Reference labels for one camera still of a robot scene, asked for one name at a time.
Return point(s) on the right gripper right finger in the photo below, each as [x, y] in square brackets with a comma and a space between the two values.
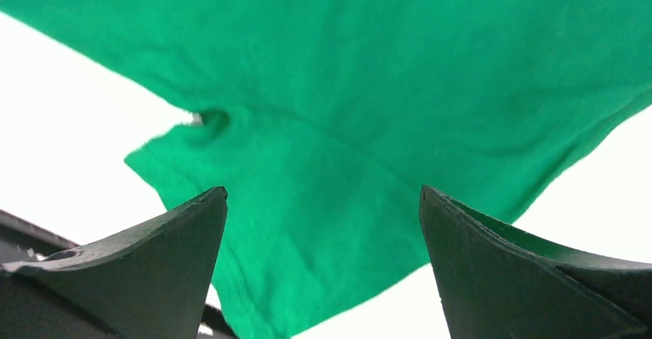
[497, 281]

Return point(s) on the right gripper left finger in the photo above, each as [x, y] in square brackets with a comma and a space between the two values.
[147, 281]

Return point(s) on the green t shirt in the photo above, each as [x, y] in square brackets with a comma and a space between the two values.
[323, 119]

